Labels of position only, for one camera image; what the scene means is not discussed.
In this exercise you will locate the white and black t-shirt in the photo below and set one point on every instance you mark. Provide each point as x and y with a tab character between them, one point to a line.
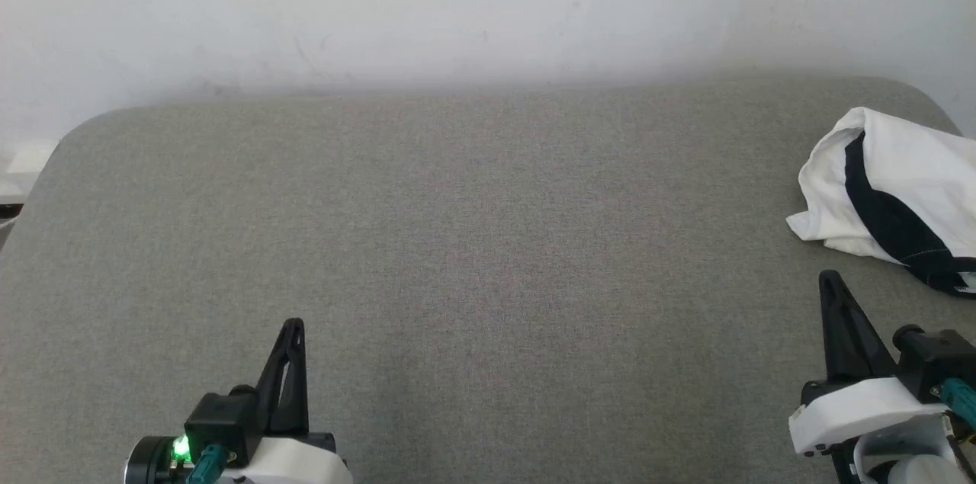
915	171

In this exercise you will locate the grey fabric sofa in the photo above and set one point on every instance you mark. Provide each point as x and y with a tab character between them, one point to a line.
496	278

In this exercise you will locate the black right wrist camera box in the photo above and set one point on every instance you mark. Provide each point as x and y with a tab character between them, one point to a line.
934	354

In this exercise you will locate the small black object on floor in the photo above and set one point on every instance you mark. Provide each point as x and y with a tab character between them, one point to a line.
8	211

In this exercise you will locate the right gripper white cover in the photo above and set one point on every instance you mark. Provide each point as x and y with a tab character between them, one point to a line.
854	411

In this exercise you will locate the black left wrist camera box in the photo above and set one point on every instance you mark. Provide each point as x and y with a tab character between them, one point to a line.
225	419

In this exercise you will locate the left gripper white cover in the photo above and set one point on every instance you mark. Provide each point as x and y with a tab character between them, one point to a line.
297	465

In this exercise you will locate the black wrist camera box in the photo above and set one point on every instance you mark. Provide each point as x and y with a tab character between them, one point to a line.
934	354
225	419

